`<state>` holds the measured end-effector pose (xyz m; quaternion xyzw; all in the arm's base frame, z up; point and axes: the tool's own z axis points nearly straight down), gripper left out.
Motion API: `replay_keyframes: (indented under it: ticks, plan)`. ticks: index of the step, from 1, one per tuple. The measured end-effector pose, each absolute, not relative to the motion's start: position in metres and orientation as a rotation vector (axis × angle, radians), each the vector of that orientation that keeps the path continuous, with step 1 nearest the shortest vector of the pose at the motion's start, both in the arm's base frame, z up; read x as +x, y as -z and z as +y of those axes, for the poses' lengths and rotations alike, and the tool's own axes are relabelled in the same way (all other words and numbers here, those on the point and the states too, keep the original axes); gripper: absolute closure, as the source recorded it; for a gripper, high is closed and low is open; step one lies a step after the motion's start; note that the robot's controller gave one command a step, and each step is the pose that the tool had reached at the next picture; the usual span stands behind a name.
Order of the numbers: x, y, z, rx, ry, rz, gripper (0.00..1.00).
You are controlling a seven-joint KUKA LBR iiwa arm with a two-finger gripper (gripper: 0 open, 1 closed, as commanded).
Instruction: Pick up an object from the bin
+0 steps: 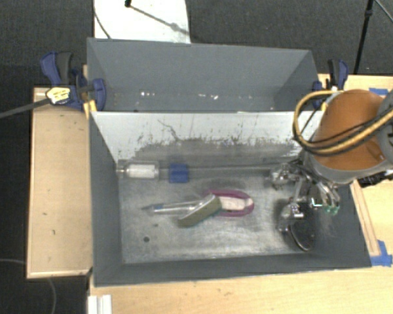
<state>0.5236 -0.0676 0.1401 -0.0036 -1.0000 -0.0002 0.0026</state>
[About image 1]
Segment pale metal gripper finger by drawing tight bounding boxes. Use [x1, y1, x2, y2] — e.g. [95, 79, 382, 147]
[269, 163, 303, 190]
[277, 201, 307, 235]

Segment black sunglasses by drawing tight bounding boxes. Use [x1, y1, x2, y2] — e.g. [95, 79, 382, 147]
[287, 219, 317, 253]

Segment olive green flat block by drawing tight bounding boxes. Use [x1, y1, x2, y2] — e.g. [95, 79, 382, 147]
[177, 194, 223, 229]

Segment clear plastic pen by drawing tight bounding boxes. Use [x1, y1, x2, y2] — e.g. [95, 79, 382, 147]
[141, 200, 204, 216]

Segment grey metal bin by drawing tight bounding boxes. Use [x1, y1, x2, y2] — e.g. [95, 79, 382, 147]
[86, 37, 373, 286]

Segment clear tube with blue band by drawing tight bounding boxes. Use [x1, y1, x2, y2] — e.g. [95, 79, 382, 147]
[115, 160, 282, 183]

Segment pale wood board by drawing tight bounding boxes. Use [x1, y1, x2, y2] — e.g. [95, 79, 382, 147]
[26, 86, 94, 279]

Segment purple ring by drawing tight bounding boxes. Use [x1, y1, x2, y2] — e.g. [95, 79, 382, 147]
[203, 189, 255, 219]

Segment black cylinder on white bracket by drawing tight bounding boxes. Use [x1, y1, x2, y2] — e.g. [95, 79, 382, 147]
[358, 169, 393, 188]

